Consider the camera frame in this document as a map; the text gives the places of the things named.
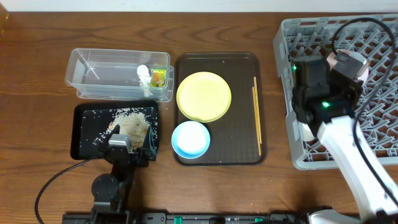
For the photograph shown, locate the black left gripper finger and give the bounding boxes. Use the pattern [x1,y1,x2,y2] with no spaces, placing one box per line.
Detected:
[142,126,157,161]
[102,124,120,144]

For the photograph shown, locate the blue bowl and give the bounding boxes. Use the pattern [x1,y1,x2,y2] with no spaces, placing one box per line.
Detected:
[171,121,211,159]

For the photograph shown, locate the orange green snack wrapper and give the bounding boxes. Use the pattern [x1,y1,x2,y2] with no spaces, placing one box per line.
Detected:
[150,69,166,87]

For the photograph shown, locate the yellow plate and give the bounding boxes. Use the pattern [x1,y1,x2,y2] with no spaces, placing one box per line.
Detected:
[177,72,232,123]

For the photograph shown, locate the white cup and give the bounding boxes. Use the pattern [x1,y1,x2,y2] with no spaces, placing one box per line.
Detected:
[298,122,315,142]

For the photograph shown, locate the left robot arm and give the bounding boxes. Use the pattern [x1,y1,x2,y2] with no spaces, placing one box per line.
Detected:
[91,125,157,213]

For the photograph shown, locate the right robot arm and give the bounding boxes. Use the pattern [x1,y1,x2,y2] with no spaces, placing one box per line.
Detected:
[292,52,397,223]

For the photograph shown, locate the black waste tray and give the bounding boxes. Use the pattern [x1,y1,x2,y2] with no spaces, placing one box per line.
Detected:
[70,100,159,160]

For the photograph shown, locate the clear plastic waste bin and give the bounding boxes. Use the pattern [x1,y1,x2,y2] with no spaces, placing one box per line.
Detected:
[65,49,174,102]

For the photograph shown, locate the grey dishwasher rack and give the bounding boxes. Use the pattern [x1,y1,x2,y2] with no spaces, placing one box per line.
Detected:
[273,16,397,170]

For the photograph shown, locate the spilled rice pile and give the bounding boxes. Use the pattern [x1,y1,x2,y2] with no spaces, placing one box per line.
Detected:
[93,107,158,154]

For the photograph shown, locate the dark brown serving tray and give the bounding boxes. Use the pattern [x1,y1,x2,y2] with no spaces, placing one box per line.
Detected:
[174,52,267,166]

